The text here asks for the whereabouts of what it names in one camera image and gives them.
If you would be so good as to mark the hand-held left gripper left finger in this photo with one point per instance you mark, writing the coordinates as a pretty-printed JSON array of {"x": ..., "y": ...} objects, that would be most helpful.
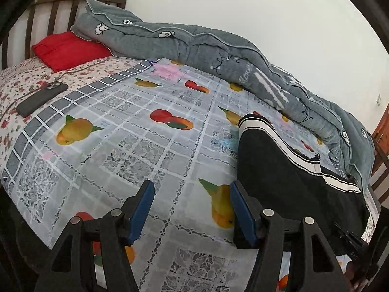
[{"x": 141, "y": 211}]

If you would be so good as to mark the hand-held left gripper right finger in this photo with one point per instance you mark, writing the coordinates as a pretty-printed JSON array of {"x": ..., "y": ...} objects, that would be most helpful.
[{"x": 243, "y": 216}]

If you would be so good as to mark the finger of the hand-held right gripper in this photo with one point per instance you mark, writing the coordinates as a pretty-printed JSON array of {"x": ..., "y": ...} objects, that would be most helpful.
[{"x": 349, "y": 235}]

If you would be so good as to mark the black pants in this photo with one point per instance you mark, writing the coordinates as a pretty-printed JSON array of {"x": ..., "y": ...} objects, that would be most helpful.
[{"x": 279, "y": 170}]

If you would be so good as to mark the person's right hand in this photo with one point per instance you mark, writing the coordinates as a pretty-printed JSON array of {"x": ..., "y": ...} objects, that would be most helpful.
[{"x": 355, "y": 281}]

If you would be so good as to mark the fruit-print checked cloth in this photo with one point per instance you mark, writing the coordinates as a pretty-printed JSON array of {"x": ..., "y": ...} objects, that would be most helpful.
[{"x": 127, "y": 121}]

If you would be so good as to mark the brown wooden door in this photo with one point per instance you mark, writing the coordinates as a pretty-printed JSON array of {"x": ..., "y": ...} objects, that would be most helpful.
[{"x": 383, "y": 132}]

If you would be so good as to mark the black smartphone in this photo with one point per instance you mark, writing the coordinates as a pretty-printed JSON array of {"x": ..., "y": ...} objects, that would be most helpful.
[{"x": 41, "y": 99}]

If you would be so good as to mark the grey flower-print quilt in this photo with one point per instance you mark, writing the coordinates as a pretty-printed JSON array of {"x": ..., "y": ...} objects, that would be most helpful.
[{"x": 212, "y": 54}]

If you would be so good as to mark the floral bedsheet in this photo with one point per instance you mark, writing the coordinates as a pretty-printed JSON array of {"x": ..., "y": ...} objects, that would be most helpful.
[{"x": 27, "y": 79}]

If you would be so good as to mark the red pillow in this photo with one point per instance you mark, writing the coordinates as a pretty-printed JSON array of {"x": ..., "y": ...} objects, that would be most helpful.
[{"x": 67, "y": 53}]

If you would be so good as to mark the wall light switch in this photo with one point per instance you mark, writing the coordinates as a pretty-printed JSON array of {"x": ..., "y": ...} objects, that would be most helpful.
[{"x": 379, "y": 99}]

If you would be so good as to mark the dark wooden bed frame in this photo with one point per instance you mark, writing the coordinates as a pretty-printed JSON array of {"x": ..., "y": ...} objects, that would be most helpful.
[{"x": 53, "y": 9}]

